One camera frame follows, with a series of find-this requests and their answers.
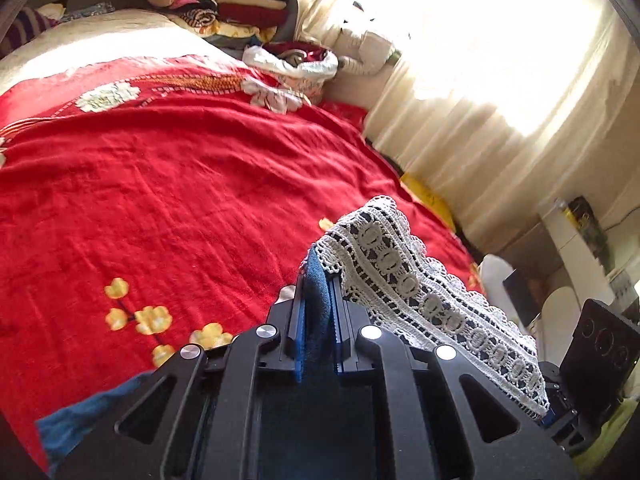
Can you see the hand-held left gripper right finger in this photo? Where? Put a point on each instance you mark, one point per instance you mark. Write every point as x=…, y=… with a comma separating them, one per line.
x=340, y=345

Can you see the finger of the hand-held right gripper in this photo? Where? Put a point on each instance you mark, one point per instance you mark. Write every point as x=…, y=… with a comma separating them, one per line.
x=559, y=420

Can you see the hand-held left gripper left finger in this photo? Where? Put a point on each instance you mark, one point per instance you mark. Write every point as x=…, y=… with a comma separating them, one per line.
x=299, y=340

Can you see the blue pants with lace hem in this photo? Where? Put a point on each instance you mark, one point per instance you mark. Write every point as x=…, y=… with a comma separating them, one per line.
x=400, y=280

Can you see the green blanket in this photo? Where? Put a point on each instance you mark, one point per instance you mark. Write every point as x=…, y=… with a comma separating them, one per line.
x=612, y=432

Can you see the white cabinet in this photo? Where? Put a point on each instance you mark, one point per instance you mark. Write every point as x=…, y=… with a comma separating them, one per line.
x=570, y=240

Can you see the white rounded chair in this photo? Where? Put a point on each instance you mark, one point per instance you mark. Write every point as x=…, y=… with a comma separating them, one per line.
x=500, y=285

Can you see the yellow package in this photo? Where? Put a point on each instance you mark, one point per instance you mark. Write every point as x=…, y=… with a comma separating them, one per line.
x=427, y=195

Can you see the red floral blanket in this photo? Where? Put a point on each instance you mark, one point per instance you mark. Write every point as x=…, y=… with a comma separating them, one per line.
x=200, y=185

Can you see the floral pink cloth bundle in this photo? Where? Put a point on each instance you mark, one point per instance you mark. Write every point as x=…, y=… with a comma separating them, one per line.
x=287, y=92

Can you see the white bag of clothes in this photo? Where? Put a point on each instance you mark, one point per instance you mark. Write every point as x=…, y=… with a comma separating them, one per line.
x=295, y=60

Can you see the cream curtain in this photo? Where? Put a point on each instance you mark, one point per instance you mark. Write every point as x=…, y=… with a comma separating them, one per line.
x=500, y=85

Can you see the stack of folded clothes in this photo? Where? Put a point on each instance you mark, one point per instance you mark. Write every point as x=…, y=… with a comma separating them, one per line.
x=235, y=0

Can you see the cream quilt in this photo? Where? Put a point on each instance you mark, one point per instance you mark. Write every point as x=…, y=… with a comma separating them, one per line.
x=110, y=45

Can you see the blue patterned cloth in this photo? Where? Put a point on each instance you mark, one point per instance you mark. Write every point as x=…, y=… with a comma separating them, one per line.
x=92, y=8

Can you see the purple striped garment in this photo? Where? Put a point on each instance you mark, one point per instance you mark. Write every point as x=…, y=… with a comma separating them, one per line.
x=25, y=27

